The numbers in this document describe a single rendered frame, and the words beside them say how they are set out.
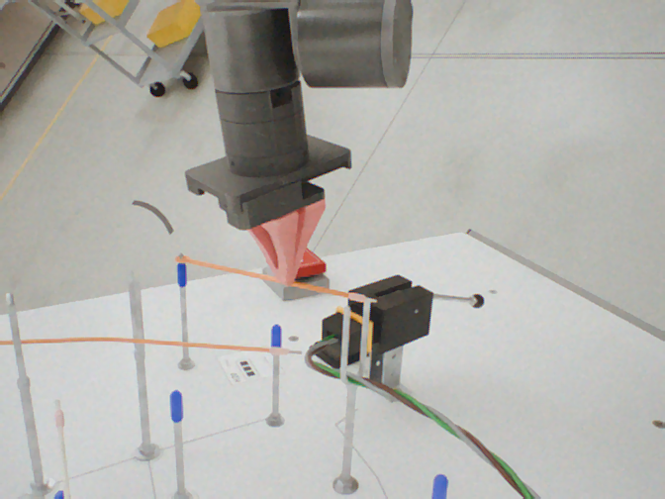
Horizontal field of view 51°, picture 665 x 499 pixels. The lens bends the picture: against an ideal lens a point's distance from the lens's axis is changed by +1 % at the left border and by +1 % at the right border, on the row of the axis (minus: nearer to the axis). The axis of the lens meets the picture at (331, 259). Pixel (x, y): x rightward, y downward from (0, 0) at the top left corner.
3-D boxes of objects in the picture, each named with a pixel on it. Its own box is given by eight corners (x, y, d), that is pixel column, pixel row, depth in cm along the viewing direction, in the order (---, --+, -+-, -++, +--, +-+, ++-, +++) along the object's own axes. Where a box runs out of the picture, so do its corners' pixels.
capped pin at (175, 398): (171, 492, 46) (165, 383, 43) (194, 491, 46) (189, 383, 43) (168, 508, 45) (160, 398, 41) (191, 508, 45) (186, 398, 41)
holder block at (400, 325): (429, 335, 57) (434, 292, 55) (379, 355, 54) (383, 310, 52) (394, 315, 60) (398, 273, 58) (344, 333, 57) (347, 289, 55)
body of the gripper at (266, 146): (355, 174, 49) (348, 70, 45) (236, 224, 44) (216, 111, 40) (301, 153, 53) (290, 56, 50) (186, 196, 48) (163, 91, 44)
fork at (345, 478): (347, 471, 49) (359, 293, 43) (364, 486, 47) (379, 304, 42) (326, 483, 48) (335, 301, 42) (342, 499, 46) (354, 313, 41)
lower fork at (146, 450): (131, 448, 50) (115, 271, 44) (155, 441, 51) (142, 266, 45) (138, 464, 49) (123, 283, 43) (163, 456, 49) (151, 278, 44)
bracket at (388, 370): (412, 393, 58) (418, 342, 56) (391, 403, 56) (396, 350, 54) (375, 368, 61) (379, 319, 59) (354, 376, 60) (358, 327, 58)
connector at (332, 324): (388, 336, 55) (390, 313, 54) (346, 357, 51) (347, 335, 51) (360, 321, 56) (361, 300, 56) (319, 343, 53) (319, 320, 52)
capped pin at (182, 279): (198, 363, 60) (194, 251, 56) (187, 371, 59) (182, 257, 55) (185, 358, 61) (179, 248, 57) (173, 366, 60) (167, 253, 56)
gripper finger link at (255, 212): (336, 286, 51) (326, 170, 47) (258, 327, 48) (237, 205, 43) (284, 255, 56) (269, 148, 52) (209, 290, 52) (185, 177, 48)
